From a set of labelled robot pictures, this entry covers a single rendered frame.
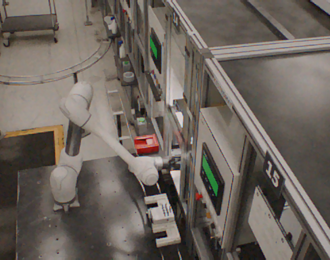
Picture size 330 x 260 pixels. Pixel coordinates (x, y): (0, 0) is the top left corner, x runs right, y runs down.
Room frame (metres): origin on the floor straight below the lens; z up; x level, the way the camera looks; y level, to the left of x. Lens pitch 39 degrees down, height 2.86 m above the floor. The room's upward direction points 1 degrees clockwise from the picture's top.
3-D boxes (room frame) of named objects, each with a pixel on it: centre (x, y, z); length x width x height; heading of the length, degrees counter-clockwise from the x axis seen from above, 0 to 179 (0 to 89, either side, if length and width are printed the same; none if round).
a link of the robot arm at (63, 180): (1.89, 0.69, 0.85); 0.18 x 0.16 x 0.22; 175
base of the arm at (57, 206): (1.86, 0.68, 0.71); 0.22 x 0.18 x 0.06; 14
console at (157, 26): (2.34, -0.05, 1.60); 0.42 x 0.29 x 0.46; 14
